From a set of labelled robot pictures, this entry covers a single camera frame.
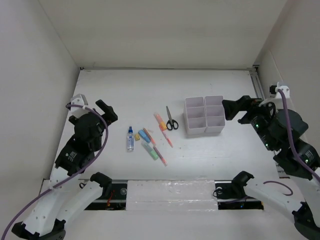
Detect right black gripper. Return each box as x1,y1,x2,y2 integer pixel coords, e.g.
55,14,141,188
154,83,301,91
221,94,278,150

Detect red highlighter pen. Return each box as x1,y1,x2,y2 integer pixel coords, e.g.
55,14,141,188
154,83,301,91
159,125,173,148

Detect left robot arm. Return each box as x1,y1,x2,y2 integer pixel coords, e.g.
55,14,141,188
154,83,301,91
6,94,118,240

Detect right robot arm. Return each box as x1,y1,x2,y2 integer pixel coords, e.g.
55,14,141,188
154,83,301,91
222,95,320,240

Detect white six-slot organizer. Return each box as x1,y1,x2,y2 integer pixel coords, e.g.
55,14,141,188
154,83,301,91
183,95,225,136

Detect blue spray bottle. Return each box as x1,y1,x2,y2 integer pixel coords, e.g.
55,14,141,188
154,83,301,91
127,126,134,152

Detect orange pen beside tape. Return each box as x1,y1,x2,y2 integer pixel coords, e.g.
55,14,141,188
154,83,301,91
143,128,156,146

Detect green highlighter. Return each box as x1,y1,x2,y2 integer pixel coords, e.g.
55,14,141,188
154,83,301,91
141,141,159,160

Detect orange yellow-capped highlighter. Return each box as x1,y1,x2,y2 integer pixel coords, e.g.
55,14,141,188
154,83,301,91
153,112,167,131

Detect pink red pen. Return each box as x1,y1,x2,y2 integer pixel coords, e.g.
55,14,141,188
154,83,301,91
153,146,168,167

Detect white foam front block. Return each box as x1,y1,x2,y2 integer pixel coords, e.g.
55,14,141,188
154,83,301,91
126,179,218,212

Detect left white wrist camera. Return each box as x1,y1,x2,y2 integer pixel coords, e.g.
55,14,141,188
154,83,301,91
70,93,88,106

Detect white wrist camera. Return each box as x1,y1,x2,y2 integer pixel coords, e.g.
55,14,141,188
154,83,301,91
269,82,291,104
70,93,88,106

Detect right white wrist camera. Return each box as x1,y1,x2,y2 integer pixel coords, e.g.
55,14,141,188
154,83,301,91
269,82,291,104

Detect aluminium side rail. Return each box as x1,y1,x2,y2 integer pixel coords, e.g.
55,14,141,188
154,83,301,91
249,65,290,179

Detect black handled scissors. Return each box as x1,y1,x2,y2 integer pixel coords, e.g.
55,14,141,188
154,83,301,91
166,106,179,131

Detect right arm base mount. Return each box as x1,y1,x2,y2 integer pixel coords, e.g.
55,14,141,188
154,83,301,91
212,171,264,210

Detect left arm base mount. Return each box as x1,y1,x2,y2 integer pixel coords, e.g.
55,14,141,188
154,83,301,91
79,172,128,211

